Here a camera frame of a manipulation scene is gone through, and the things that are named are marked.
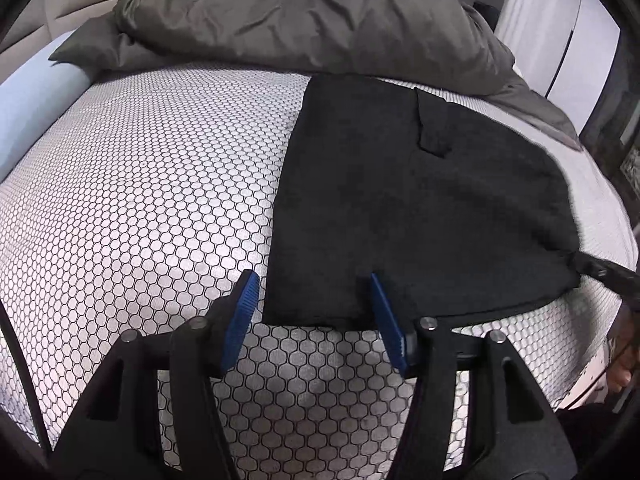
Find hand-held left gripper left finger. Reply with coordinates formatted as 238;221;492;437
50;270;261;480

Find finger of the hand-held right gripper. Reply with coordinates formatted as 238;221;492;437
572;252;640;306

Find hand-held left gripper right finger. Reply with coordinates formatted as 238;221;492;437
370;272;576;480

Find black pants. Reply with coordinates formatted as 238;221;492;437
262;74;583;331

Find person's right hand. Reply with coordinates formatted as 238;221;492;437
605;305;640;393

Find dark shelf cabinet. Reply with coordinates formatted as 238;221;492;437
580;30;640;186

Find person's dark clothing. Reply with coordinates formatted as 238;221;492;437
555;402;621;466

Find bed with honeycomb sheet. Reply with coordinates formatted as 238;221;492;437
0;30;633;461

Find white wardrobe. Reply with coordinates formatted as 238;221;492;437
492;0;623;133

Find light blue pillow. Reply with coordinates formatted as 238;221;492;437
0;50;96;183

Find grey duvet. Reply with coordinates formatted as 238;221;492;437
47;0;583;151

